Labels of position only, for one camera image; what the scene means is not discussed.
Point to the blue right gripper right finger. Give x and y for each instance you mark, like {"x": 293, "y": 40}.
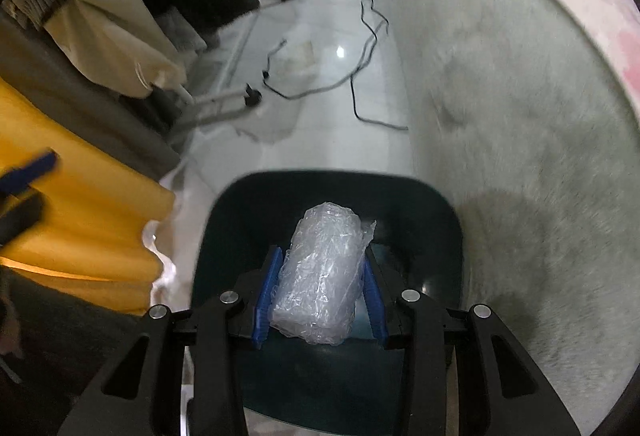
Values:
{"x": 373, "y": 299}

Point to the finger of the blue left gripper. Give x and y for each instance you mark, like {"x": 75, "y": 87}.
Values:
{"x": 18, "y": 179}

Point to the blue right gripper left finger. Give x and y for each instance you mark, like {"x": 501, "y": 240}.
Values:
{"x": 269, "y": 276}

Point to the clear plastic wrap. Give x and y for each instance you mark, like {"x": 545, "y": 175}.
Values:
{"x": 320, "y": 280}

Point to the dark green trash bin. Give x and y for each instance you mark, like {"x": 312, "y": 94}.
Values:
{"x": 352, "y": 388}

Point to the yellow curtain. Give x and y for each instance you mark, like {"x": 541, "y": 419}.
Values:
{"x": 90, "y": 241}

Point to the white clothes rack base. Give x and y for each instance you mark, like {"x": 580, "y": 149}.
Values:
{"x": 196, "y": 110}

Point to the beige hanging coat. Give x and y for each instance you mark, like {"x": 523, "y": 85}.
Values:
{"x": 114, "y": 43}

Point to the grey fleece bed sheet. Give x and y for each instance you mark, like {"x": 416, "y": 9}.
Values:
{"x": 517, "y": 119}

